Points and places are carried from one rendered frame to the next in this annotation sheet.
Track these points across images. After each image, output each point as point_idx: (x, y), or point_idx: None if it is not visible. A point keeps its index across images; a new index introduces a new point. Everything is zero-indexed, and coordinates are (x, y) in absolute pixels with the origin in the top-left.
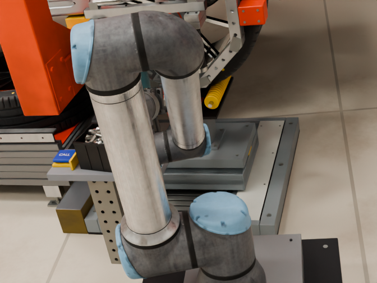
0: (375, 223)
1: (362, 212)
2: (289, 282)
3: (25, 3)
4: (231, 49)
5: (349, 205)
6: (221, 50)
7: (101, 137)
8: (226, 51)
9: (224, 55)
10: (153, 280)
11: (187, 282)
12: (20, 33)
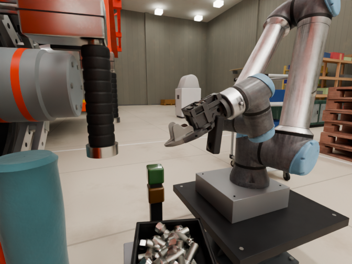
0: (98, 231)
1: (86, 239)
2: (229, 169)
3: None
4: (46, 128)
5: (76, 246)
6: (20, 141)
7: (197, 244)
8: (43, 131)
9: (42, 138)
10: (268, 239)
11: (266, 191)
12: None
